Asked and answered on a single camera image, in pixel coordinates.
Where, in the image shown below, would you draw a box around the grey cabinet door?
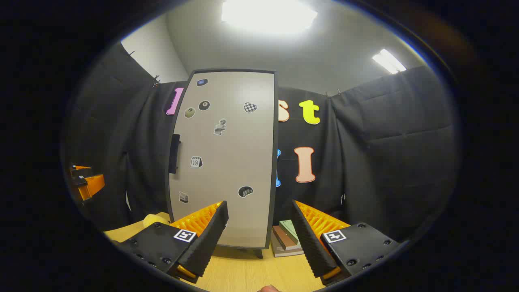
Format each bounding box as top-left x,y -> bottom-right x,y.
167,69 -> 279,250

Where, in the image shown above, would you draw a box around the large ceiling light panel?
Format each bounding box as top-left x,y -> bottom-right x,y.
221,0 -> 319,35

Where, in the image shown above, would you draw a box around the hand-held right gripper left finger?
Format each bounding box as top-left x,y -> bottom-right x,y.
116,200 -> 229,284

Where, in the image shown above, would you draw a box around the brown book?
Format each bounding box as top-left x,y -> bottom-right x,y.
272,225 -> 302,251

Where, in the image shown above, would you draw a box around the yellow round bun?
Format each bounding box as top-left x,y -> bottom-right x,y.
143,214 -> 171,228

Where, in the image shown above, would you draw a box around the black backdrop cloth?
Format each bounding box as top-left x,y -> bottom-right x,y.
65,43 -> 459,244

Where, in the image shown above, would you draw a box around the small ceiling light panel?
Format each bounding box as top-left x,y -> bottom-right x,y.
372,49 -> 407,75

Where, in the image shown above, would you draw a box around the grey book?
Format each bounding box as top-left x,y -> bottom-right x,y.
270,233 -> 305,258

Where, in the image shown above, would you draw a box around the black door handle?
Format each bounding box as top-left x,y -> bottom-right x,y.
169,134 -> 181,174

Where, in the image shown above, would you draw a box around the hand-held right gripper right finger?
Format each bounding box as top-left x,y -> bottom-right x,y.
291,200 -> 408,286

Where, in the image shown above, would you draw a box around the dark grey cabinet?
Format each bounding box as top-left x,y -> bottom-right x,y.
252,70 -> 280,259

